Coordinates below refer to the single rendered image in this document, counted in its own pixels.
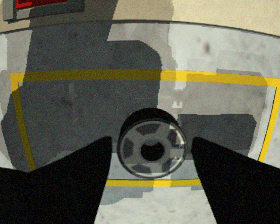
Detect black tyre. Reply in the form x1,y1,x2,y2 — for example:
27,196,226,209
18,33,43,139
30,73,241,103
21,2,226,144
116,108,187,179

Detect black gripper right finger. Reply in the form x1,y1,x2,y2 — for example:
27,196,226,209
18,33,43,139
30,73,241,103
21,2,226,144
191,137,280,224

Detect yellow tape border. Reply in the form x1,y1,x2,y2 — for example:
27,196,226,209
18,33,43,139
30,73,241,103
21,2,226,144
10,69,280,187

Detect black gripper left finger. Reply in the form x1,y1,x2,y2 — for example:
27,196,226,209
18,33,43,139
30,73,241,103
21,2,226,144
0,137,112,224

